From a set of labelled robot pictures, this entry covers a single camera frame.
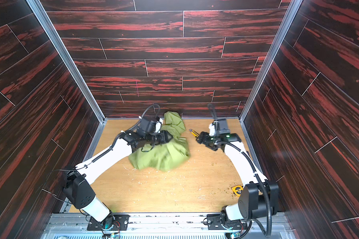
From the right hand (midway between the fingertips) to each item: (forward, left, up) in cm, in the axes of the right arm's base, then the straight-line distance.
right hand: (204, 140), depth 84 cm
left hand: (-2, +18, +5) cm, 19 cm away
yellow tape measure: (-22, -19, -17) cm, 34 cm away
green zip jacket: (-7, +24, -7) cm, 26 cm away
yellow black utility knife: (+19, +4, -17) cm, 26 cm away
